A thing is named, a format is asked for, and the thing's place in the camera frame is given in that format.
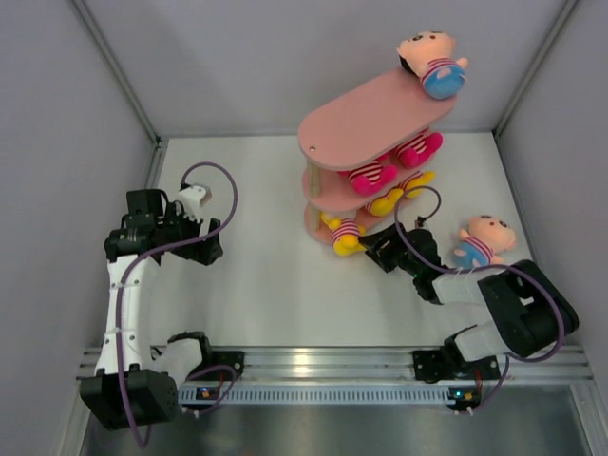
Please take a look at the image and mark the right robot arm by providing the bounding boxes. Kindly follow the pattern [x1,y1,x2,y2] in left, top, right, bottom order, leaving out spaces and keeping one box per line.
[360,224,580,384]

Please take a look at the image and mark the yellow plush toy under shelf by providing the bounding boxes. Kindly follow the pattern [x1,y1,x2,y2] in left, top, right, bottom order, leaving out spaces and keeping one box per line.
[399,171,435,191]

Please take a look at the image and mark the yellow plush toy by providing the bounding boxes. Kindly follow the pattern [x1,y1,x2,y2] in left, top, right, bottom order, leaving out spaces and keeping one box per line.
[320,212,366,257]
[364,187,404,218]
[399,171,435,191]

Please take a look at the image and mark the aluminium mounting rail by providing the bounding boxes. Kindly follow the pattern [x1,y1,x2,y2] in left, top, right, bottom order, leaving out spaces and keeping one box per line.
[75,345,595,382]

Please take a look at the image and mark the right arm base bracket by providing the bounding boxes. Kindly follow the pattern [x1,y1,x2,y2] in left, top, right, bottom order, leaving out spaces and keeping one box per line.
[412,350,501,384]

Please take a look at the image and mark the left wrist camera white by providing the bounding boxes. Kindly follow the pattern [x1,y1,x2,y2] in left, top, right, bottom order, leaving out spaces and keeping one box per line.
[177,184,212,223]

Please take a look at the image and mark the slotted cable duct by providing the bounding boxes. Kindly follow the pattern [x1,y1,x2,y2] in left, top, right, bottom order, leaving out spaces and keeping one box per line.
[179,385,475,407]

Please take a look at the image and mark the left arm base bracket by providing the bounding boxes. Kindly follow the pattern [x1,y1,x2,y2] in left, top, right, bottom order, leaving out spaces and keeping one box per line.
[191,349,245,382]

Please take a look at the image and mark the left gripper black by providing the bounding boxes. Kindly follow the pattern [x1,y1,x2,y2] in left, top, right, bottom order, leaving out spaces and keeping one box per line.
[156,202,221,266]

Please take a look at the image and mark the boy doll blue shorts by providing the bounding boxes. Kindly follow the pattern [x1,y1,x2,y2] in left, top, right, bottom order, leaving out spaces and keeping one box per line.
[452,215,517,269]

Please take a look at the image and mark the boy doll on shelf top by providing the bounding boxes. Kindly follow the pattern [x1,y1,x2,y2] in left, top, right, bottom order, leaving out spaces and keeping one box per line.
[396,30,469,101]

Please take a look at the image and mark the pink white panda plush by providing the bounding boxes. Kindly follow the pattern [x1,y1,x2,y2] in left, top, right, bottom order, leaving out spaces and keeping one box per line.
[394,128,444,169]
[338,160,398,197]

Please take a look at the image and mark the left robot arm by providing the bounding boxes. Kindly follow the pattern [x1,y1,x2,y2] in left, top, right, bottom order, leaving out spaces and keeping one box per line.
[80,184,223,430]

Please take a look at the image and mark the pink three-tier shelf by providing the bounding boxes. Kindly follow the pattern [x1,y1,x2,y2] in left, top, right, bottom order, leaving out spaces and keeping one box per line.
[297,67,456,244]

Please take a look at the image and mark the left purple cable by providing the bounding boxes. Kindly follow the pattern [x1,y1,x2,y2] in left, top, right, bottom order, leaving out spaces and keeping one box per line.
[116,161,238,448]

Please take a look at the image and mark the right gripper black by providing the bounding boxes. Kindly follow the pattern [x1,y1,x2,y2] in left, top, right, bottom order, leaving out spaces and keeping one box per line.
[358,221,421,277]

